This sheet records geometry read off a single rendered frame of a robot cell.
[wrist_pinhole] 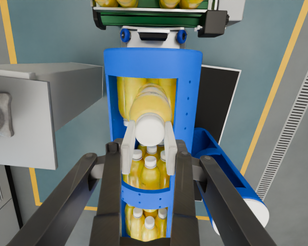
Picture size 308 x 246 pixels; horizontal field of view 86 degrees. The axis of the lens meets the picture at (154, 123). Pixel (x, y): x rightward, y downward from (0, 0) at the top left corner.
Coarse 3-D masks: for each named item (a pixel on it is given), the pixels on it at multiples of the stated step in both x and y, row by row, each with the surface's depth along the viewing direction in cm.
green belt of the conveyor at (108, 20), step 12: (144, 0) 60; (156, 0) 60; (204, 0) 60; (108, 12) 61; (108, 24) 65; (120, 24) 64; (132, 24) 64; (144, 24) 65; (156, 24) 65; (168, 24) 65; (180, 24) 65; (192, 24) 64
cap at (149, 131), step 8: (144, 120) 20; (152, 120) 20; (160, 120) 21; (136, 128) 21; (144, 128) 21; (152, 128) 21; (160, 128) 21; (136, 136) 21; (144, 136) 21; (152, 136) 21; (160, 136) 21; (144, 144) 21; (152, 144) 21
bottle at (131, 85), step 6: (126, 78) 47; (132, 78) 47; (138, 78) 47; (144, 78) 48; (126, 84) 48; (132, 84) 47; (138, 84) 48; (126, 90) 49; (132, 90) 48; (126, 96) 50; (132, 96) 49; (126, 102) 50; (126, 108) 51; (126, 114) 52
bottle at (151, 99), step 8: (144, 88) 32; (152, 88) 31; (160, 88) 34; (136, 96) 30; (144, 96) 26; (152, 96) 25; (160, 96) 26; (136, 104) 25; (144, 104) 24; (152, 104) 23; (160, 104) 24; (168, 104) 26; (136, 112) 24; (144, 112) 23; (152, 112) 23; (160, 112) 23; (168, 112) 25; (136, 120) 22; (168, 120) 24
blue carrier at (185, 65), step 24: (120, 48) 38; (144, 48) 36; (168, 48) 36; (120, 72) 39; (144, 72) 37; (168, 72) 38; (192, 72) 41; (192, 96) 44; (120, 120) 63; (192, 120) 48; (144, 192) 50; (168, 192) 51; (168, 216) 55
